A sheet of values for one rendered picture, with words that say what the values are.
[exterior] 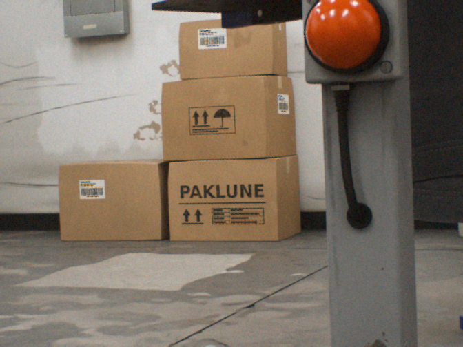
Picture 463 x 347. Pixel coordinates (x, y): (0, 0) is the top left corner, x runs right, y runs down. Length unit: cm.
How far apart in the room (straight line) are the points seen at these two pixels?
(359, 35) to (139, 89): 558
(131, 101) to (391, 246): 558
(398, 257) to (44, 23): 590
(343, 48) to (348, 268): 12
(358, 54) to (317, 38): 2
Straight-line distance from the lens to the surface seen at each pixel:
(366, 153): 55
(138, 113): 608
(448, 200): 85
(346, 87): 54
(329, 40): 51
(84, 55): 626
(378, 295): 55
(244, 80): 531
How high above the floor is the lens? 61
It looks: 3 degrees down
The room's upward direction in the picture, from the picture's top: 2 degrees counter-clockwise
